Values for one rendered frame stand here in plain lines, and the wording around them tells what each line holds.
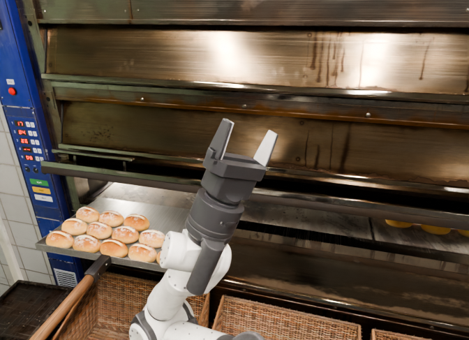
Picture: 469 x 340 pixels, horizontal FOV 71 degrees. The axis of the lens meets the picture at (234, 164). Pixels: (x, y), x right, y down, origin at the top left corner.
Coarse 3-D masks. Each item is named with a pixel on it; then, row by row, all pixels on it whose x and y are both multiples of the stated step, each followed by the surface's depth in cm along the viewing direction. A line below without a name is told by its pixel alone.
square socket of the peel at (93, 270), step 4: (100, 256) 105; (104, 256) 105; (108, 256) 105; (96, 260) 103; (100, 260) 103; (104, 260) 103; (108, 260) 105; (96, 264) 102; (100, 264) 102; (104, 264) 103; (108, 264) 105; (92, 268) 100; (96, 268) 100; (100, 268) 101; (104, 268) 103; (88, 272) 99; (92, 272) 99; (96, 272) 99; (100, 272) 101; (96, 276) 99; (96, 280) 100
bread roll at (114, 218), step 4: (104, 212) 125; (108, 212) 124; (112, 212) 124; (116, 212) 125; (100, 216) 124; (104, 216) 123; (108, 216) 123; (112, 216) 123; (116, 216) 124; (120, 216) 125; (100, 220) 124; (104, 220) 123; (108, 220) 123; (112, 220) 123; (116, 220) 123; (120, 220) 124; (108, 224) 123; (112, 224) 123; (116, 224) 123; (120, 224) 125
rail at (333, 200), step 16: (128, 176) 109; (144, 176) 108; (160, 176) 106; (256, 192) 99; (272, 192) 98; (288, 192) 97; (368, 208) 92; (384, 208) 91; (400, 208) 90; (416, 208) 89; (432, 208) 89
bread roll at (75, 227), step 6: (66, 222) 119; (72, 222) 119; (78, 222) 119; (84, 222) 121; (66, 228) 118; (72, 228) 118; (78, 228) 118; (84, 228) 120; (72, 234) 118; (78, 234) 119
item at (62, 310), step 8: (88, 280) 97; (80, 288) 94; (72, 296) 91; (80, 296) 93; (64, 304) 88; (72, 304) 90; (56, 312) 86; (64, 312) 87; (48, 320) 84; (56, 320) 84; (40, 328) 82; (48, 328) 82; (32, 336) 80; (40, 336) 80
